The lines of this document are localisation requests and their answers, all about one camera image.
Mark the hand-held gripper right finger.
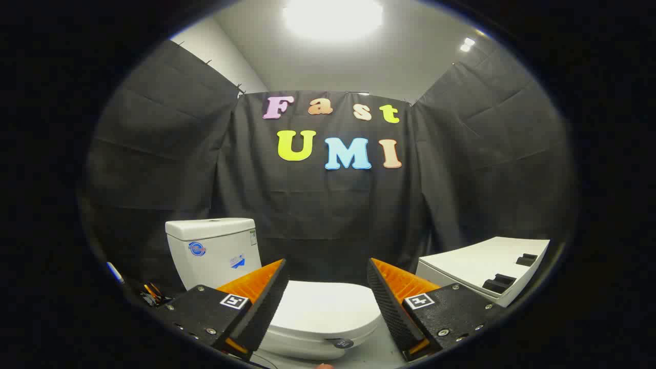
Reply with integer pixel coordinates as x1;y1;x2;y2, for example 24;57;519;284
366;258;505;362

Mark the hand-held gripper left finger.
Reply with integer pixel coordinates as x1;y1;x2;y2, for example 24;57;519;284
154;259;290;362

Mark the white toilet lid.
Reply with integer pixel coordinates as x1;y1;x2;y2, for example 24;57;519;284
266;280;384;335

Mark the white toilet with tank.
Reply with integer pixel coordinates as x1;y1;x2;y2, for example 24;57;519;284
165;218;385;360

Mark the white drawer cabinet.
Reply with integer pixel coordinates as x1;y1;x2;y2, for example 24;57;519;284
415;237;550;308

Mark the black backdrop cloth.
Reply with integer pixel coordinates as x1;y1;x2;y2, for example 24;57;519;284
79;40;577;303

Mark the large ceiling light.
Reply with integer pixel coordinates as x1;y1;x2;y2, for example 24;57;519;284
282;0;384;42

